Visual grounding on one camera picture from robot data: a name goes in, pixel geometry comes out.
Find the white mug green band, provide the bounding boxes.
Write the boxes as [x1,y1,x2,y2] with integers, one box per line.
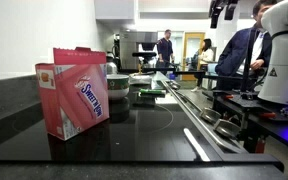
[106,73,131,101]

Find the man in blue jacket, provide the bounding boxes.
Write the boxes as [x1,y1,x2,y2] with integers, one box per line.
[214,0,278,92]

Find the yellow door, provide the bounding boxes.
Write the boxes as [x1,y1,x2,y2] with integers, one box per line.
[183,31,206,82]

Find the woman in white top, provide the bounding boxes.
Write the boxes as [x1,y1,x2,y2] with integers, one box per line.
[190,38,216,93]

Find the standing man dark clothes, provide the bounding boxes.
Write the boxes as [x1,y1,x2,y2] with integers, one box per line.
[155,29,176,76]

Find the stainless steel appliance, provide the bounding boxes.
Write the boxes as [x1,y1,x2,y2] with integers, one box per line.
[119,31,159,70]

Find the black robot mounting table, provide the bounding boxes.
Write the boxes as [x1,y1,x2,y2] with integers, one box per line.
[211,89,288,155]

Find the silver stove knob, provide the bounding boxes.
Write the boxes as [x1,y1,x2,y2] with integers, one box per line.
[199,107,222,124]
[213,118,242,139]

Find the stove control panel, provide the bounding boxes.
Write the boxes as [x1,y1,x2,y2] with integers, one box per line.
[162,79,248,155]

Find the silver kettle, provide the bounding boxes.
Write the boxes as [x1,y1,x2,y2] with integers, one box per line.
[105,53,119,76]

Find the red clamp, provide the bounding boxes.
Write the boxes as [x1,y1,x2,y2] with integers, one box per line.
[254,136,267,154]

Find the pink Sweet'N Low box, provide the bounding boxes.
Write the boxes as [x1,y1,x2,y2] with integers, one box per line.
[34,46,111,142]

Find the orange clamp handle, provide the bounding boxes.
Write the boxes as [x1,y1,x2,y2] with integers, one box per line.
[259,111,277,120]

